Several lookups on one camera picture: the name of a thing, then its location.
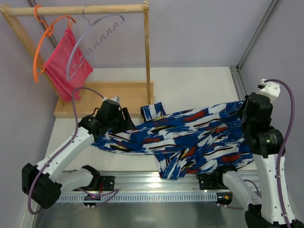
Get orange plastic hanger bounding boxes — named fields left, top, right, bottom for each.
left=32, top=5, right=76, bottom=83

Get lilac plastic hanger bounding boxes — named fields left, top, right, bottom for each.
left=66, top=13, right=125, bottom=81

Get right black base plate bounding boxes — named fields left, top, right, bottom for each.
left=197, top=173, right=228, bottom=190

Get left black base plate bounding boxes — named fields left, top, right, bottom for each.
left=98, top=176, right=115, bottom=192

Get aluminium corner frame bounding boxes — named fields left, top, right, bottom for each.
left=229, top=0, right=282, bottom=100

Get blue patterned trousers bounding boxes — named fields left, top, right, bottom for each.
left=93, top=101, right=254, bottom=180

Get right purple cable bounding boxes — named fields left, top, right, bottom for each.
left=219, top=78, right=295, bottom=228

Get slotted cable duct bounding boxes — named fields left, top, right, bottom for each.
left=57, top=191, right=218, bottom=203

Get purple cable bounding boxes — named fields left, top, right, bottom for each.
left=219, top=78, right=295, bottom=228
left=27, top=86, right=119, bottom=216

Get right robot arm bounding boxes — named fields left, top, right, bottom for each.
left=215, top=93, right=304, bottom=228

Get pink cloth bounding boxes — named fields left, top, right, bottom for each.
left=44, top=28, right=93, bottom=103

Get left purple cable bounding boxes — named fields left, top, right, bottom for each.
left=27, top=86, right=119, bottom=216

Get aluminium mounting rail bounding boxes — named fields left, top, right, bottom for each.
left=59, top=170, right=262, bottom=193

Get wooden clothes rack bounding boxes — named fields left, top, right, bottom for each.
left=0, top=0, right=153, bottom=118

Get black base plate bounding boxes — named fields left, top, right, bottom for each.
left=197, top=173, right=228, bottom=190
left=98, top=176, right=115, bottom=192

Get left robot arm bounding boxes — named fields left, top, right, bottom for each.
left=21, top=99, right=134, bottom=209

